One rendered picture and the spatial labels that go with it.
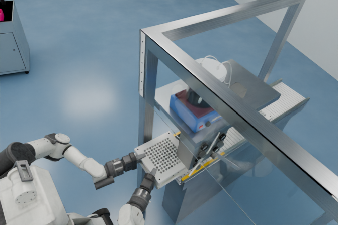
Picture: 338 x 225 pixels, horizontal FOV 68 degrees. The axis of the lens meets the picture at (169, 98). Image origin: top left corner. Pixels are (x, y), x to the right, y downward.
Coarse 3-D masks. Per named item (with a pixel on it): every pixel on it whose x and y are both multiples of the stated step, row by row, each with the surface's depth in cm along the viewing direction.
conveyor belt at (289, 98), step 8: (280, 88) 213; (288, 88) 214; (280, 96) 205; (288, 96) 206; (296, 96) 207; (272, 104) 197; (280, 104) 198; (288, 104) 199; (272, 112) 190; (280, 112) 191; (192, 168) 149; (184, 176) 145
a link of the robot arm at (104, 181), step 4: (108, 164) 127; (112, 164) 127; (104, 168) 127; (108, 168) 126; (112, 168) 126; (104, 172) 125; (108, 172) 126; (112, 172) 126; (104, 176) 124; (108, 176) 127; (112, 176) 126; (96, 180) 125; (100, 180) 126; (104, 180) 124; (108, 180) 125; (112, 180) 125; (96, 184) 122; (100, 184) 123; (104, 184) 124; (108, 184) 125; (96, 188) 122
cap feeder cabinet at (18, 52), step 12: (12, 0) 313; (12, 12) 292; (0, 24) 276; (12, 24) 281; (0, 36) 284; (12, 36) 289; (24, 36) 338; (0, 48) 293; (12, 48) 298; (24, 48) 320; (0, 60) 302; (12, 60) 308; (24, 60) 314; (0, 72) 313; (12, 72) 319
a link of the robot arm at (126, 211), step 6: (126, 204) 114; (120, 210) 112; (126, 210) 110; (132, 210) 111; (120, 216) 109; (126, 216) 107; (132, 216) 108; (120, 222) 107; (126, 222) 105; (132, 222) 106
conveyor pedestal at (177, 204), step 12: (288, 120) 225; (204, 180) 181; (168, 192) 198; (180, 192) 179; (192, 192) 182; (204, 192) 204; (216, 192) 232; (168, 204) 208; (180, 204) 187; (192, 204) 205; (180, 216) 206
